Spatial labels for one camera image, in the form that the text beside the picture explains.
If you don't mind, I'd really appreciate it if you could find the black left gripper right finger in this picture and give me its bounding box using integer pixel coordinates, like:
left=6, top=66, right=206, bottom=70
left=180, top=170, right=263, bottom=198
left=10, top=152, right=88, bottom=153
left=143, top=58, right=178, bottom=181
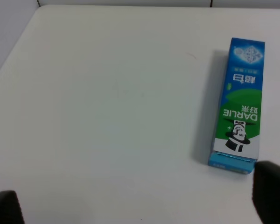
left=252, top=161, right=280, bottom=224

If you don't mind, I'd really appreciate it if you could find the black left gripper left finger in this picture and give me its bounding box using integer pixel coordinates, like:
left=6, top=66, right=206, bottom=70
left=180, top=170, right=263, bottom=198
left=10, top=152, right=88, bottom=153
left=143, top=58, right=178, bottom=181
left=0, top=190, right=25, bottom=224

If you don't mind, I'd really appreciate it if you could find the blue green toothpaste box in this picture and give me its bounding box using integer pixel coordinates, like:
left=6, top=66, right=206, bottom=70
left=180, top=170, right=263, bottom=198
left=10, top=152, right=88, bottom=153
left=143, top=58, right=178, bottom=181
left=208, top=38, right=265, bottom=174

